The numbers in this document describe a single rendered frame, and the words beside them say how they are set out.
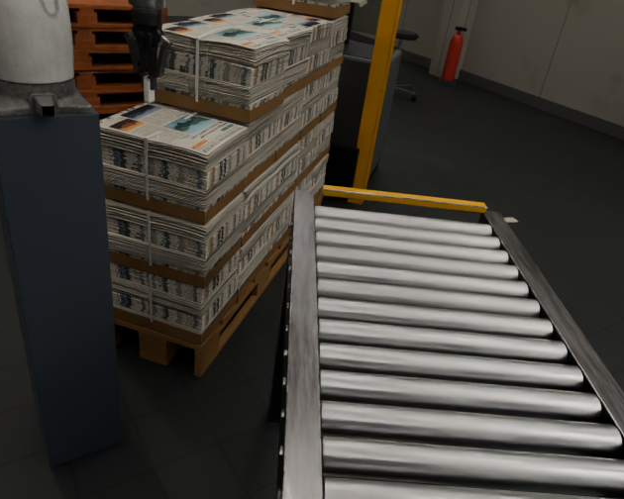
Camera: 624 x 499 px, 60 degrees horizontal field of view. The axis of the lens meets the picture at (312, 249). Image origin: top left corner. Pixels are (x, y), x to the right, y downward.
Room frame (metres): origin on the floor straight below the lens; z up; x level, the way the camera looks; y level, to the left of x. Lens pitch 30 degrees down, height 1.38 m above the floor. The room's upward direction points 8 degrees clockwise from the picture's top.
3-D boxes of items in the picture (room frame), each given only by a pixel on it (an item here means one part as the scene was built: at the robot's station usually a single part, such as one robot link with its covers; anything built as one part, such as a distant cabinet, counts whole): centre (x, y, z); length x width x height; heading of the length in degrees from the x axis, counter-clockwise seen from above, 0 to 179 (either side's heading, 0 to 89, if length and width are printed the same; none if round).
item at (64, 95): (1.08, 0.60, 1.03); 0.22 x 0.18 x 0.06; 37
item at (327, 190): (1.31, -0.22, 0.81); 0.43 x 0.03 x 0.02; 95
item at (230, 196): (1.99, 0.37, 0.40); 1.16 x 0.38 x 0.51; 167
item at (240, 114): (1.82, 0.29, 0.86); 0.29 x 0.16 x 0.04; 165
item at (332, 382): (0.65, -0.26, 0.77); 0.47 x 0.05 x 0.05; 95
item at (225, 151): (1.99, 0.37, 0.42); 1.17 x 0.39 x 0.83; 167
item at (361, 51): (3.48, 0.01, 0.40); 0.70 x 0.55 x 0.80; 77
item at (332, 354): (0.71, -0.26, 0.77); 0.47 x 0.05 x 0.05; 95
